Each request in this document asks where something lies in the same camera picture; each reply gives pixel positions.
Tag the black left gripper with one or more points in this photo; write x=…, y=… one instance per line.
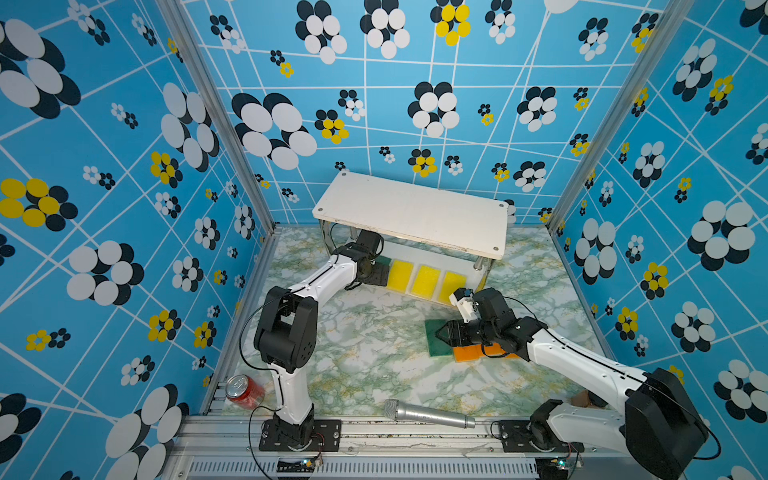
x=379, y=277

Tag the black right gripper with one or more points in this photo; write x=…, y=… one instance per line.
x=455, y=329

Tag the yellow sponge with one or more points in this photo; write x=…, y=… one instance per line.
x=450, y=283
x=399, y=275
x=425, y=282

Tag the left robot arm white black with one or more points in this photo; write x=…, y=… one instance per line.
x=286, y=335

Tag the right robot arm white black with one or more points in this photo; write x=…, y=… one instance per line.
x=648, y=415

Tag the white two-tier shelf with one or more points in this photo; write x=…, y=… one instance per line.
x=425, y=226

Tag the orange sponge left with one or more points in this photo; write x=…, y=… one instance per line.
x=476, y=352

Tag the silver microphone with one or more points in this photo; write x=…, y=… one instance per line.
x=399, y=411

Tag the red soda can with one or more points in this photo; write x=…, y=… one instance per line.
x=244, y=391

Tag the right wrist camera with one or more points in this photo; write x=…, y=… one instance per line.
x=463, y=299

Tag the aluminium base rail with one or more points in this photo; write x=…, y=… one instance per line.
x=227, y=447

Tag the aluminium frame post left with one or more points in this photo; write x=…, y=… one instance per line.
x=179, y=27

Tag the aluminium frame post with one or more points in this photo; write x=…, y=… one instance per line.
x=671, y=19
x=179, y=27

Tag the aluminium frame post right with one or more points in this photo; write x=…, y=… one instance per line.
x=671, y=19

